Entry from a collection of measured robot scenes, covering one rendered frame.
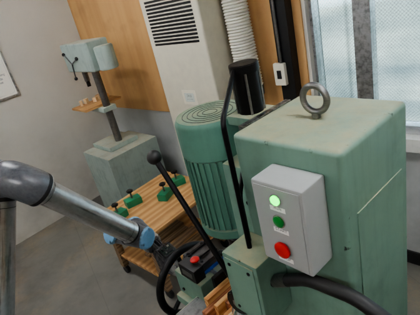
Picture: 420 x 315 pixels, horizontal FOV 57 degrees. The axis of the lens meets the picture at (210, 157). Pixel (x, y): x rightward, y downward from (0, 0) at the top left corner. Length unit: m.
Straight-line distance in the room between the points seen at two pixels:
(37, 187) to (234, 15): 1.50
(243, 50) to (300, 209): 1.83
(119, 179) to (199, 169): 2.33
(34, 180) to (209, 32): 1.45
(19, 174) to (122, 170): 1.95
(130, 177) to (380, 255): 2.65
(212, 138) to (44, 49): 3.19
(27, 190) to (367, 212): 0.96
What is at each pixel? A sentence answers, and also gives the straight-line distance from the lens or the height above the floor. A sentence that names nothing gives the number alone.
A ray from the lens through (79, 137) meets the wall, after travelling 4.07.
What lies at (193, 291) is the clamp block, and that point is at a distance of 1.29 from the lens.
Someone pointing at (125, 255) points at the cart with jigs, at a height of 0.18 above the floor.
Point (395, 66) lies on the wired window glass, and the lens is 2.22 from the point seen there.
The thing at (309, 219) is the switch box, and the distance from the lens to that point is 0.60.
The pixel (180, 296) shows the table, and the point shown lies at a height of 0.87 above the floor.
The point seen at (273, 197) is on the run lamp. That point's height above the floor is 1.46.
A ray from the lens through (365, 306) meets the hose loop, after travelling 0.67.
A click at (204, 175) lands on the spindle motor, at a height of 1.38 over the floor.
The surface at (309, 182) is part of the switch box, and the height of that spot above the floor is 1.48.
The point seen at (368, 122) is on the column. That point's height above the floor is 1.52.
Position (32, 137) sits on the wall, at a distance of 3.88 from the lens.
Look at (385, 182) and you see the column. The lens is 0.73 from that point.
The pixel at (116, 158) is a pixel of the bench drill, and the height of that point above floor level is 0.69.
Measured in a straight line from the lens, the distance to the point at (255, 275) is 0.74.
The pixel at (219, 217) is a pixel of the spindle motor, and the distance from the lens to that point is 0.94.
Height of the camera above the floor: 1.78
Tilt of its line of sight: 24 degrees down
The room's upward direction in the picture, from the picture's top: 14 degrees counter-clockwise
